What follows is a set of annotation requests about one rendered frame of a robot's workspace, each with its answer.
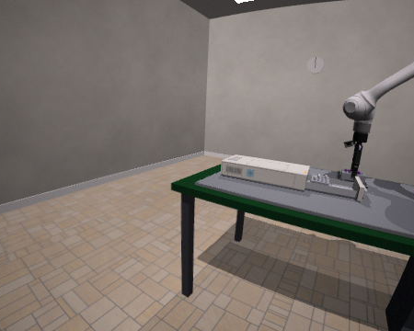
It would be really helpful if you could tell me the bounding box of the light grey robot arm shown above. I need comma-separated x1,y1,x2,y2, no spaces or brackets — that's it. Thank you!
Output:
343,63,414,133

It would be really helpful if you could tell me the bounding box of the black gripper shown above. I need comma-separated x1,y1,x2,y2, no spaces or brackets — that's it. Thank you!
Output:
351,132,368,177

